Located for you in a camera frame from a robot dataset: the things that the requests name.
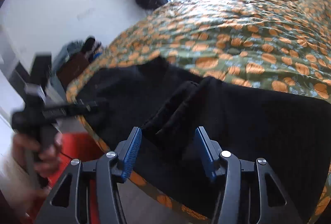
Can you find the black pants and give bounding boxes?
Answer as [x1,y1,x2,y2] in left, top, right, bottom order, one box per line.
[77,57,330,221]

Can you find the person's left hand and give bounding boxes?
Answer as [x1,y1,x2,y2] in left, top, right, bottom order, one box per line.
[11,133,62,178]

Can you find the orange fluffy trousers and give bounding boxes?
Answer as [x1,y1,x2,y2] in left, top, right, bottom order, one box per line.
[30,133,102,223]

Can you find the clutter beside bed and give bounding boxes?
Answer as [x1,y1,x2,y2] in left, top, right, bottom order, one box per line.
[53,36,103,90]

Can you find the green orange floral comforter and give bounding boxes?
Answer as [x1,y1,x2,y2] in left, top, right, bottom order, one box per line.
[66,0,331,224]

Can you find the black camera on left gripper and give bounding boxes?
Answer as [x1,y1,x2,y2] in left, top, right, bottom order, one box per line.
[29,54,52,90]

